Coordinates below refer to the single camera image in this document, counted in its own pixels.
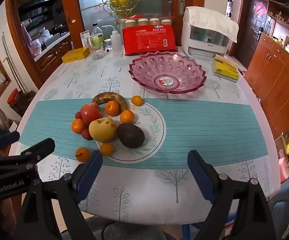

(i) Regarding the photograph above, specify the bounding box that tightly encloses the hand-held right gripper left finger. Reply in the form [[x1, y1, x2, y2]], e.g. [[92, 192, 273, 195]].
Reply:
[[15, 149, 104, 240]]

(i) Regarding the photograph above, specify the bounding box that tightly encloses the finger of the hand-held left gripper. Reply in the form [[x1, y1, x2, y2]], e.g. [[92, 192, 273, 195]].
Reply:
[[0, 130, 20, 157], [0, 138, 56, 178]]

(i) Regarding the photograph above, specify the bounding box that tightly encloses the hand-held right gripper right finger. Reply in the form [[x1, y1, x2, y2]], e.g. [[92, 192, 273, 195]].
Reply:
[[187, 150, 277, 240]]

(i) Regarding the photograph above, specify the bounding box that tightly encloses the tangerine with stem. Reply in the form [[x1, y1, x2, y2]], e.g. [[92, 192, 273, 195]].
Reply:
[[75, 147, 91, 162]]

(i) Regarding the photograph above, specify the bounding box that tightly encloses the yellow pear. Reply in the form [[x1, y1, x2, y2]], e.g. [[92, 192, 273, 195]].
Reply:
[[89, 117, 117, 142]]

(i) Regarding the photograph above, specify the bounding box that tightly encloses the dark avocado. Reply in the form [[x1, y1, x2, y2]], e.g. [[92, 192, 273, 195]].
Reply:
[[117, 123, 145, 149]]

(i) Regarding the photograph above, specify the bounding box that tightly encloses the red apple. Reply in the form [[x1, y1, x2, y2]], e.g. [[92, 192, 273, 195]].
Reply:
[[81, 103, 102, 126]]

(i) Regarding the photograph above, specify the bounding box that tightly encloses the overripe brown banana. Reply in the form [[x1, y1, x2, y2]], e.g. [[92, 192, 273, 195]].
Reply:
[[92, 92, 130, 112]]

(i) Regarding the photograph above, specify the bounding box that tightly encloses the pink glass bowl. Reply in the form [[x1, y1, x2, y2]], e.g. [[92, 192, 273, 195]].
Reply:
[[129, 51, 207, 94]]

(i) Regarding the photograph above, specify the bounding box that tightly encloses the teal striped placemat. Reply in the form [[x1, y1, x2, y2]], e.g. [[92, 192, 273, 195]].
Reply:
[[17, 97, 270, 167]]

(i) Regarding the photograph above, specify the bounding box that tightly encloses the tree print tablecloth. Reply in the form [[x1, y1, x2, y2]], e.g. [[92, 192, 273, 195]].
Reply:
[[8, 46, 281, 227]]

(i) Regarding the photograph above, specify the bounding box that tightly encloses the pink plastic container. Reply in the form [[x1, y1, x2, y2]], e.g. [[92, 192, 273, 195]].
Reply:
[[279, 156, 289, 183]]

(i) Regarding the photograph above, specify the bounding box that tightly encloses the wooden kitchen cabinet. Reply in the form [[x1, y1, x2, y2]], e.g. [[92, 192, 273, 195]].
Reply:
[[33, 34, 72, 77]]

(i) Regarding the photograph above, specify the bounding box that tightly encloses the flat yellow box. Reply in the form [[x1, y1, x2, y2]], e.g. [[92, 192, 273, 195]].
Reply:
[[62, 47, 90, 64]]

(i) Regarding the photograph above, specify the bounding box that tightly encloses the yellow tissue box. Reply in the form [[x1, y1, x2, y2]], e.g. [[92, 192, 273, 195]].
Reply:
[[212, 54, 240, 83]]

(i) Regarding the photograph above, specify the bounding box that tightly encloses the drinking glass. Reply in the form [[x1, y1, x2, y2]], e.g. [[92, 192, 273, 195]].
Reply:
[[92, 41, 104, 60]]

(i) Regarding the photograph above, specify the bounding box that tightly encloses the white carton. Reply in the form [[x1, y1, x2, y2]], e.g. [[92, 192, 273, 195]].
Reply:
[[80, 31, 91, 48]]

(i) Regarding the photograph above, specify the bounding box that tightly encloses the wooden sideboard cabinet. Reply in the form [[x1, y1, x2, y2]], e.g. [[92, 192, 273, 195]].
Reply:
[[244, 34, 289, 140]]

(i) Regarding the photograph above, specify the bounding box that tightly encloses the clear bottle with green label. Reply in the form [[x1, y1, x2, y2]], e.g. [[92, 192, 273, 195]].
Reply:
[[92, 24, 104, 48]]

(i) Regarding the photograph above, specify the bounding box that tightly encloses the white squeeze bottle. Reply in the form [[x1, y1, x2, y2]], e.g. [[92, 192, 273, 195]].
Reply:
[[101, 26, 122, 51]]

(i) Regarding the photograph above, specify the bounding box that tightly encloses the white countertop appliance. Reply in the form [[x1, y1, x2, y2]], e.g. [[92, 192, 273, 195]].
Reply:
[[181, 6, 230, 60]]

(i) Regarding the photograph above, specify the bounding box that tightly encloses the red plastic package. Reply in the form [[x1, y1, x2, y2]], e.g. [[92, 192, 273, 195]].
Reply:
[[122, 25, 177, 56]]

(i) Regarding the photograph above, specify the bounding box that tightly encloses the dark entrance door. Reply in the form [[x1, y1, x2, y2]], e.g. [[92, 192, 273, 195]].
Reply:
[[242, 0, 269, 69]]

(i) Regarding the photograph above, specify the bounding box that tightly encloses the frosted glass door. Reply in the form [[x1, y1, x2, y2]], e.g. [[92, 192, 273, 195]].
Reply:
[[76, 0, 174, 34]]

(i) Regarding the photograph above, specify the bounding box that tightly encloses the clear pack of jars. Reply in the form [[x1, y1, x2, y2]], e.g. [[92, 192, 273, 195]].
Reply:
[[120, 17, 173, 28]]

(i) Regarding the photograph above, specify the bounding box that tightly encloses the white towel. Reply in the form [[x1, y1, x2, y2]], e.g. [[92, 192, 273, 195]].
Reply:
[[184, 6, 239, 43]]

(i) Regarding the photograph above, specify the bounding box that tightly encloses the wooden display shelf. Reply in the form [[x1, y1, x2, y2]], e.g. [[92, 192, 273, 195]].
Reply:
[[266, 0, 289, 54]]

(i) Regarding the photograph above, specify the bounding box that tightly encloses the red door decoration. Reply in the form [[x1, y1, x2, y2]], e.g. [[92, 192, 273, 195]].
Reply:
[[254, 2, 267, 17]]

